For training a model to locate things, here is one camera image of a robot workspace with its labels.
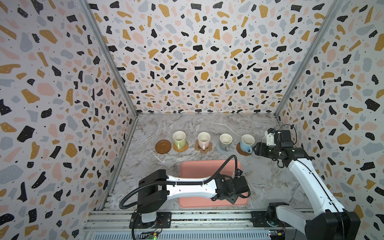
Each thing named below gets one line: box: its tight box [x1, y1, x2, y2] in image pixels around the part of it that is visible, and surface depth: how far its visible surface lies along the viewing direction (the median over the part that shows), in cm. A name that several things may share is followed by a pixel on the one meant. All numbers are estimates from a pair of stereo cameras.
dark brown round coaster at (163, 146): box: [155, 139, 172, 154], surface depth 102 cm
